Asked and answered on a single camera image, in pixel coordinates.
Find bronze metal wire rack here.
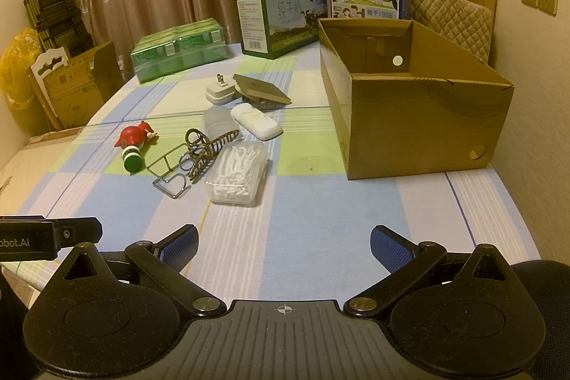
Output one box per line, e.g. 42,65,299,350
180,128,240,182

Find clear box of floss picks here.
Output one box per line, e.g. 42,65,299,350
205,141,268,206

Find red green toy figure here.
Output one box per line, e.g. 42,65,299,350
114,120,159,175

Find checkered bed sheet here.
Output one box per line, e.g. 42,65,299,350
1,44,539,301

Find clear small plastic cup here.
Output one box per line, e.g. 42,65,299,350
203,106,239,140

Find cardboard boxes on floor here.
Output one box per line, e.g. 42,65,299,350
27,41,124,131

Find open brown cardboard box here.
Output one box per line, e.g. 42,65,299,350
319,18,514,179

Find white oblong plastic case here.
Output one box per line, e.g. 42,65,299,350
230,103,283,141

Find yellow plastic bag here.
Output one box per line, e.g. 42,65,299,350
0,27,42,111

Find white square plug adapter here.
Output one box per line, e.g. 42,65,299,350
206,73,237,105

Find beige flat square panel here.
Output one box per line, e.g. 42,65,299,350
233,74,291,105

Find green tissue multipack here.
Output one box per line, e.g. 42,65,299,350
130,18,228,83

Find quilted beige chair cushion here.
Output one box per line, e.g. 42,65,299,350
411,0,494,63

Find green white milk carton box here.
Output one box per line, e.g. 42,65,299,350
234,0,327,60

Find silver wire holder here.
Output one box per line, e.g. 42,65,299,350
147,143,191,200

